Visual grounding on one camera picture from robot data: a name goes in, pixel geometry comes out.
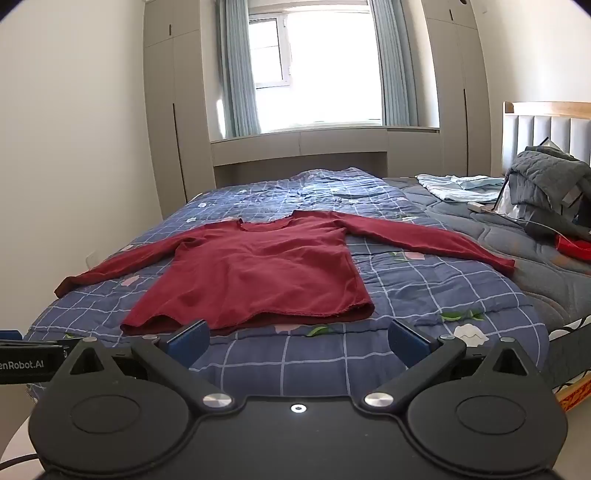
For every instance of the beige window seat cabinet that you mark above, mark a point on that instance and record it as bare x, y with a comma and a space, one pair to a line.
300, 145

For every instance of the window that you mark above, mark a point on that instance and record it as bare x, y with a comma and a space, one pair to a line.
323, 69

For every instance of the grey padded wooden headboard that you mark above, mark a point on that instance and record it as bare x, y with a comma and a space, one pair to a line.
545, 129

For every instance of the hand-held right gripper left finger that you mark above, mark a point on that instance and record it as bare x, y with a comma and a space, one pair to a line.
187, 344

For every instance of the white wall socket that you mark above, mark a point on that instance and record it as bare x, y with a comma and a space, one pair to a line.
91, 258

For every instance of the red long-sleeve shirt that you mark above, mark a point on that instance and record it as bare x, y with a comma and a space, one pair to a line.
258, 272

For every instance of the white power adapter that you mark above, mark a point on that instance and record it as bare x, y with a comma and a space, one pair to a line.
480, 207

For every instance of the light blue cloth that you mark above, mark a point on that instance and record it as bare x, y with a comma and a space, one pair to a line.
450, 187

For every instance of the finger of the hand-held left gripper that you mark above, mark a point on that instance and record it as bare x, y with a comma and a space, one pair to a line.
9, 333

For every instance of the orange patterned cloth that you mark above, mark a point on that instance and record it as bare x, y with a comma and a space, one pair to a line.
575, 392

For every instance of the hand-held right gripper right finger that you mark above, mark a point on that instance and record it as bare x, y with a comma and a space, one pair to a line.
408, 344

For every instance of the blue checked floral quilt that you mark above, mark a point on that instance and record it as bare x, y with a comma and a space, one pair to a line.
415, 286

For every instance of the grey quilted blanket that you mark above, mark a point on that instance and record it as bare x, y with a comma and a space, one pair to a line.
461, 217

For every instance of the beige tall wardrobe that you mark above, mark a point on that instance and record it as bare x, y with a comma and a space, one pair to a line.
171, 115
457, 92

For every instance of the red object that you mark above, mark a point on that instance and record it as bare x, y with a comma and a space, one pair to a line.
572, 249

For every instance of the grey blanket pile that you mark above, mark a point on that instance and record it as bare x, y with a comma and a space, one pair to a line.
540, 180

